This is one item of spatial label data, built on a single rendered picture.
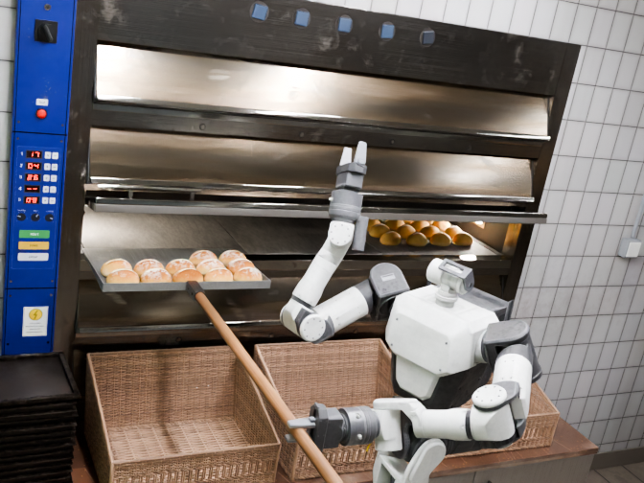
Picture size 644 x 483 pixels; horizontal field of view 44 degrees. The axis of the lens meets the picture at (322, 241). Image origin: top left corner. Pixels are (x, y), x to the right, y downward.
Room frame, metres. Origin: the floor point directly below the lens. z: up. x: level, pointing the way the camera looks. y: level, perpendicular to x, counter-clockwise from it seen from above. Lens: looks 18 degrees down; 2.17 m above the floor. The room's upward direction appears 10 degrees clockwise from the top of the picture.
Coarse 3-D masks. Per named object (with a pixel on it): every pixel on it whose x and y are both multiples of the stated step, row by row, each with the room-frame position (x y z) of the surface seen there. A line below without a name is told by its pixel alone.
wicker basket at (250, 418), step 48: (96, 384) 2.27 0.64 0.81; (144, 384) 2.46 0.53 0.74; (192, 384) 2.55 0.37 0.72; (240, 384) 2.59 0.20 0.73; (96, 432) 2.19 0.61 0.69; (144, 432) 2.40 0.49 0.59; (192, 432) 2.45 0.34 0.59; (240, 432) 2.50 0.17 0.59; (144, 480) 2.13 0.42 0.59; (192, 480) 2.17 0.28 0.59; (240, 480) 2.19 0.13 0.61
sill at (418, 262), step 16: (80, 256) 2.44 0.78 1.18; (256, 256) 2.74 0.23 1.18; (272, 256) 2.77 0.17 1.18; (288, 256) 2.80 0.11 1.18; (304, 256) 2.83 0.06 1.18; (352, 256) 2.93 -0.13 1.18; (368, 256) 2.97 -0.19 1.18; (384, 256) 3.00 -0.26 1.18; (400, 256) 3.04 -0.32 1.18; (416, 256) 3.08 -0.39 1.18; (432, 256) 3.11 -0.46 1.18; (448, 256) 3.15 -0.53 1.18; (464, 256) 3.19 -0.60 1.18; (480, 256) 3.23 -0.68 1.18; (496, 256) 3.27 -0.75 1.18
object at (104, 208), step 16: (96, 208) 2.28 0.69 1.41; (112, 208) 2.31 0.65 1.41; (128, 208) 2.33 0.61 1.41; (144, 208) 2.35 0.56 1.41; (160, 208) 2.38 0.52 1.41; (176, 208) 2.40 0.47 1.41; (192, 208) 2.43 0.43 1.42; (208, 208) 2.45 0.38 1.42; (224, 208) 2.48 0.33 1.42; (240, 208) 2.51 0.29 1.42
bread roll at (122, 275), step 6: (114, 270) 2.25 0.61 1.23; (120, 270) 2.25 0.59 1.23; (126, 270) 2.26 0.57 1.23; (132, 270) 2.28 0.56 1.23; (108, 276) 2.24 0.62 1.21; (114, 276) 2.23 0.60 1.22; (120, 276) 2.23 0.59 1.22; (126, 276) 2.24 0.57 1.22; (132, 276) 2.25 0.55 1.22; (108, 282) 2.23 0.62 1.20; (114, 282) 2.22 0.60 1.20; (120, 282) 2.23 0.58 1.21; (126, 282) 2.24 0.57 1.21; (132, 282) 2.25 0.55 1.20; (138, 282) 2.27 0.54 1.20
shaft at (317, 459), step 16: (208, 304) 2.17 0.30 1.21; (224, 336) 2.00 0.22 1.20; (240, 352) 1.90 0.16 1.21; (256, 368) 1.83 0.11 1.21; (256, 384) 1.78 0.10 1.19; (272, 400) 1.69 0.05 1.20; (288, 416) 1.62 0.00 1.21; (304, 432) 1.57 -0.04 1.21; (304, 448) 1.52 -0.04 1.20; (320, 464) 1.46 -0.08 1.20; (336, 480) 1.41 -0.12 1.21
